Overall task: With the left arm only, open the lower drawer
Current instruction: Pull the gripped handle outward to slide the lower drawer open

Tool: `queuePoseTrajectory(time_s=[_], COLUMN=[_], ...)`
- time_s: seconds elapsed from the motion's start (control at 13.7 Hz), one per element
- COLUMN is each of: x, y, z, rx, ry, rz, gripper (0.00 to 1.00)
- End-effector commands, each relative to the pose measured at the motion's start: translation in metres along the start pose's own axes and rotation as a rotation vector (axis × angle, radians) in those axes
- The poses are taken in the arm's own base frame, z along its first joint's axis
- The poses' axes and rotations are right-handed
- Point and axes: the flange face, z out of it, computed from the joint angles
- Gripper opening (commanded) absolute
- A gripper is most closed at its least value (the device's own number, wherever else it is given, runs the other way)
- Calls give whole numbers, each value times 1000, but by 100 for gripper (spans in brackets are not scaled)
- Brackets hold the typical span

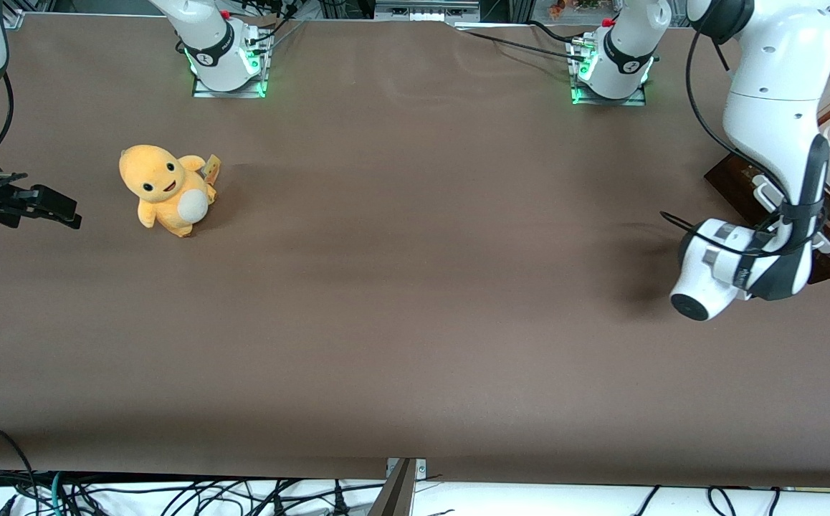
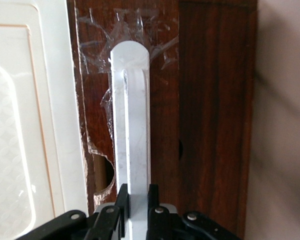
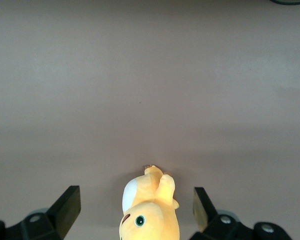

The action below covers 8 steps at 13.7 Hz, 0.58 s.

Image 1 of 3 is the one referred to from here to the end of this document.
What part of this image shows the drawer with white handle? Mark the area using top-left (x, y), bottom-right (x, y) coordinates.
top-left (750, 173), bottom-right (830, 254)

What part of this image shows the grey device with ports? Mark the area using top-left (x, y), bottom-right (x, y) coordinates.
top-left (375, 0), bottom-right (481, 23)

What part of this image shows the short black table cable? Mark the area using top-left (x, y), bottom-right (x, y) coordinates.
top-left (527, 19), bottom-right (578, 42)

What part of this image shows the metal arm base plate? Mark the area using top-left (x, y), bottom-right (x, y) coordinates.
top-left (191, 29), bottom-right (270, 99)
top-left (570, 36), bottom-right (649, 107)

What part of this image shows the brown table cover sheet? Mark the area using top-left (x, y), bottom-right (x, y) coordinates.
top-left (0, 13), bottom-right (830, 489)

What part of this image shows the dark brown wooden base board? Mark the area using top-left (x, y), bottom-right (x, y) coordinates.
top-left (704, 153), bottom-right (830, 284)

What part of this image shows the yellow plush toy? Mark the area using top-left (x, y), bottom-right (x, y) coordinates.
top-left (118, 144), bottom-right (221, 239)

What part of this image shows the metal mount bracket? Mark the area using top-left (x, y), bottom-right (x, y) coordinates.
top-left (386, 457), bottom-right (427, 479)

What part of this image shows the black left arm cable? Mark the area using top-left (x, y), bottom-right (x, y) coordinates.
top-left (660, 0), bottom-right (830, 259)

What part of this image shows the long black table cable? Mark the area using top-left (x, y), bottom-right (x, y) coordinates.
top-left (457, 27), bottom-right (589, 63)

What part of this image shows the black cable bundle at base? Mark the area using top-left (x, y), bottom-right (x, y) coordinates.
top-left (242, 0), bottom-right (308, 48)

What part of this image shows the grey brown mount bar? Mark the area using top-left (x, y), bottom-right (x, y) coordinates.
top-left (368, 459), bottom-right (417, 516)

